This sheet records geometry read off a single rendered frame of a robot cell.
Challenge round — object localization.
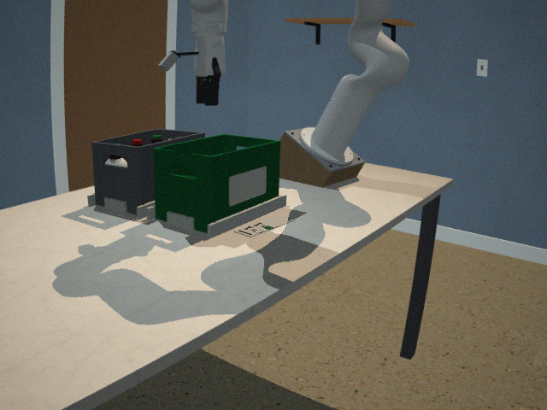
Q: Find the beige paper pick list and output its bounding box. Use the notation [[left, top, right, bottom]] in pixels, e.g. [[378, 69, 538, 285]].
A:
[[234, 215, 294, 237]]

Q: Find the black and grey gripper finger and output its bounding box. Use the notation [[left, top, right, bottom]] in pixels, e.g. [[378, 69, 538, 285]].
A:
[[205, 57, 221, 106], [197, 77, 207, 104]]

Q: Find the green crate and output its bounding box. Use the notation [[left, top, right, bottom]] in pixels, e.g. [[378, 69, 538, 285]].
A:
[[153, 134, 279, 233]]

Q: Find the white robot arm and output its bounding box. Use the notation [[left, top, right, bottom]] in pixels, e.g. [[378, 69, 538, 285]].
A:
[[188, 0, 409, 165]]

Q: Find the grey bottle crate with dividers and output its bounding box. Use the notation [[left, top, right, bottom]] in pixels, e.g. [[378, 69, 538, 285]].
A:
[[92, 129, 197, 215]]

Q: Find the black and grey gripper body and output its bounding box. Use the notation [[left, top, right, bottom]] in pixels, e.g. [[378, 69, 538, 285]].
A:
[[193, 34, 225, 77]]

